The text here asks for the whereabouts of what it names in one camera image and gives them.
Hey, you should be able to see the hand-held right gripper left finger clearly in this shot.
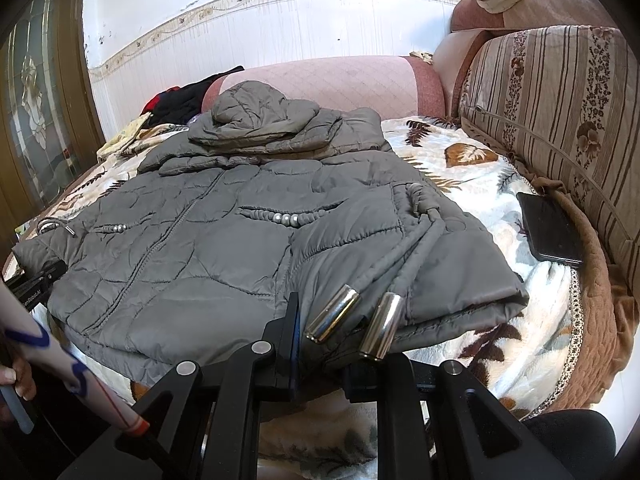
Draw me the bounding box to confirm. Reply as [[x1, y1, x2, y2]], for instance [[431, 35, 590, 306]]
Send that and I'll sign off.
[[57, 291, 303, 480]]

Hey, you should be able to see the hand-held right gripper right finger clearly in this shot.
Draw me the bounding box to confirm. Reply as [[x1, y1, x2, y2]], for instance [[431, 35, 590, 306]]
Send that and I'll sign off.
[[345, 350, 576, 480]]

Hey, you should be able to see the grey quilted hooded jacket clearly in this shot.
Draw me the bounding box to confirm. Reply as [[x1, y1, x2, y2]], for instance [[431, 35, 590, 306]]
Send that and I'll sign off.
[[12, 80, 531, 361]]

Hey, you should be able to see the person's left hand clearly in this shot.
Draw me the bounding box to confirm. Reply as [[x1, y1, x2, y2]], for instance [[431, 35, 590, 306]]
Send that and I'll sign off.
[[0, 357, 37, 401]]

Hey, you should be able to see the white rod with blue print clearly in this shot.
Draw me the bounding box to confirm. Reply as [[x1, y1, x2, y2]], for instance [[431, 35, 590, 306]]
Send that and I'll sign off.
[[0, 280, 151, 436]]

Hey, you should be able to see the pale blue cylinder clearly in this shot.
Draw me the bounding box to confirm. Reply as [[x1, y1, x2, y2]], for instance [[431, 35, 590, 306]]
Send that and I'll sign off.
[[0, 385, 35, 435]]

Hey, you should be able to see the yellow printed cloth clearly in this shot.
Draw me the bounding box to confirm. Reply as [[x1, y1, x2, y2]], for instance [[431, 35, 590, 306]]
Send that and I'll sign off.
[[96, 112, 153, 158]]

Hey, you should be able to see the black rounded fabric object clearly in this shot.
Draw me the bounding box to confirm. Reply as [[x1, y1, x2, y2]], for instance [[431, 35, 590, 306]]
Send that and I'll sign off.
[[522, 409, 617, 480]]

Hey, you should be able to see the leaf-print plush blanket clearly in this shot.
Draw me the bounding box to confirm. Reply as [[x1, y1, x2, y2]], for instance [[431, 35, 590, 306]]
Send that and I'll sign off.
[[2, 115, 586, 466]]

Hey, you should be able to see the wooden door with glass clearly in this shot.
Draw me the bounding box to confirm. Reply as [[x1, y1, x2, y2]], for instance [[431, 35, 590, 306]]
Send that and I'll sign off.
[[0, 0, 106, 241]]

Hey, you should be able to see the black smartphone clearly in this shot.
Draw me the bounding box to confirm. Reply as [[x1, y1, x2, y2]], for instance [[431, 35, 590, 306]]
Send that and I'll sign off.
[[516, 191, 586, 267]]

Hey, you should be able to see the brown quilted sofa cover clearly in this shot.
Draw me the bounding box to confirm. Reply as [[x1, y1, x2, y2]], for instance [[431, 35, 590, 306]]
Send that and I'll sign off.
[[515, 160, 640, 411]]

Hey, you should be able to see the black and red garment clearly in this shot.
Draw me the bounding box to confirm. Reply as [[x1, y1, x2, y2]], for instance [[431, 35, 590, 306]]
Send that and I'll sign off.
[[141, 65, 246, 126]]

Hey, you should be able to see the striped floral sofa back cushion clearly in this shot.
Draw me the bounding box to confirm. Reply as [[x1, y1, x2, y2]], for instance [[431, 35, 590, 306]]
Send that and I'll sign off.
[[457, 25, 640, 301]]

